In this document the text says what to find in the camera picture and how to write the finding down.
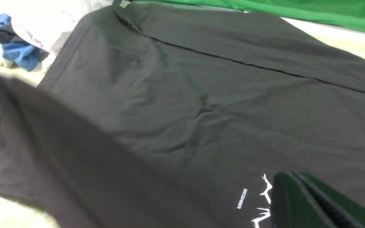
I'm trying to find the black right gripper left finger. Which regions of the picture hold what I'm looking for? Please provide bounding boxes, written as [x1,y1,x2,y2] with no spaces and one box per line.
[271,172,336,228]

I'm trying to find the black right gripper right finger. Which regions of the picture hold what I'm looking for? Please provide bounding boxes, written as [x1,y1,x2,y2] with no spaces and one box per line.
[294,173,365,228]

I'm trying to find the dark gray long-sleeve shirt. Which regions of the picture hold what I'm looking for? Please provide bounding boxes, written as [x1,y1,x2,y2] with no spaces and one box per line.
[0,0,365,228]

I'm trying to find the white crumpled shirt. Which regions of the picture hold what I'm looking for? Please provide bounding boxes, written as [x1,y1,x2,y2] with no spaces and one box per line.
[0,0,113,72]

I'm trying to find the green backdrop cloth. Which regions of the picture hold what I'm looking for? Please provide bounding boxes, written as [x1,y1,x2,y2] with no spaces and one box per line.
[157,0,365,35]

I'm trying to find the gray metal base bar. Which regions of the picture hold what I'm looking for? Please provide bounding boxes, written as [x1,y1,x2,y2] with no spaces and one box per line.
[130,0,244,13]

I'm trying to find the blue crumpled garment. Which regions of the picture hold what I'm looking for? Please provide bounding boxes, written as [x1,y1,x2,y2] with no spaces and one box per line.
[0,14,40,71]

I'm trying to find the dark gray crumpled garment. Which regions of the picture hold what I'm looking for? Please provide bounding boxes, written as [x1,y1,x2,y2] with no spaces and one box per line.
[0,22,24,44]

